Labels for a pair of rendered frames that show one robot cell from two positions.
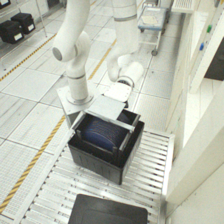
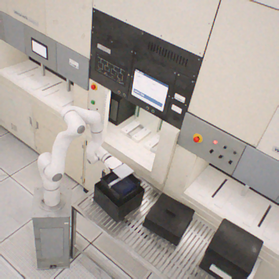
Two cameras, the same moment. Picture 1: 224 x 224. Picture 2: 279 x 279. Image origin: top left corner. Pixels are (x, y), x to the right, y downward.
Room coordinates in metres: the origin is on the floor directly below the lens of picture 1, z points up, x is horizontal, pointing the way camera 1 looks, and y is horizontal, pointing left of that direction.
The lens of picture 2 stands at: (0.09, 1.56, 2.78)
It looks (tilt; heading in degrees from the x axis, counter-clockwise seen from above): 41 degrees down; 282
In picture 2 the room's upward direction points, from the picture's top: 11 degrees clockwise
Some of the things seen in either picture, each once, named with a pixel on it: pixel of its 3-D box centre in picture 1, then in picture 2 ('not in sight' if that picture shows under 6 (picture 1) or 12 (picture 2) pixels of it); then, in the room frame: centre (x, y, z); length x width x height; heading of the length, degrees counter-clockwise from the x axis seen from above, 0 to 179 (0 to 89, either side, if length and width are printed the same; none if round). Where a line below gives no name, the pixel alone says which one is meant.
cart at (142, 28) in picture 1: (150, 29); not in sight; (3.22, -0.71, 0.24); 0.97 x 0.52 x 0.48; 164
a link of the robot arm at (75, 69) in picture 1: (76, 53); (48, 170); (0.96, 0.20, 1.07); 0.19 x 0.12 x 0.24; 144
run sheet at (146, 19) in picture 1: (149, 19); not in sight; (3.06, -0.62, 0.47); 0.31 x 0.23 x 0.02; 3
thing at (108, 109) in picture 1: (107, 129); (120, 185); (0.49, 0.01, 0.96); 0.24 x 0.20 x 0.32; 63
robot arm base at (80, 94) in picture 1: (78, 85); (52, 193); (0.93, 0.22, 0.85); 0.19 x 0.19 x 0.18
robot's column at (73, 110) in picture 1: (85, 127); (53, 230); (0.93, 0.22, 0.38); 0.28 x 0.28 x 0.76; 26
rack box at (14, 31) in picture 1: (11, 32); not in sight; (2.95, 1.63, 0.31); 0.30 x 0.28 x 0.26; 157
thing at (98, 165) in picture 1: (108, 142); (118, 194); (0.49, 0.01, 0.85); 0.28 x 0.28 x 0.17; 63
